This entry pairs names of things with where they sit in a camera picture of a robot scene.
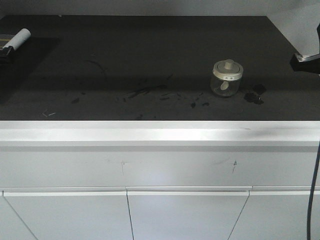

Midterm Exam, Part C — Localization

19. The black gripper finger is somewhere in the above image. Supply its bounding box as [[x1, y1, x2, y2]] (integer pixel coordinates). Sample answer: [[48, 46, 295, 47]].
[[289, 53, 320, 75]]

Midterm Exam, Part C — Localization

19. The glass jar with cream lid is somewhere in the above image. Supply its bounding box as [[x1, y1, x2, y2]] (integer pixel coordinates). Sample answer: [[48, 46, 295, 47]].
[[210, 59, 244, 98]]

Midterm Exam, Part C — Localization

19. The white fume hood cabinet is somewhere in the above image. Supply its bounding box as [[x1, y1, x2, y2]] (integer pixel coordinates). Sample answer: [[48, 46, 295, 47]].
[[0, 120, 320, 240]]

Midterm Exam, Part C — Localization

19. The white rolled paper tube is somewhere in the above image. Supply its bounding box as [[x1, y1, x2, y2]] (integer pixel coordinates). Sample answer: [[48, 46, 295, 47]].
[[2, 28, 31, 50]]

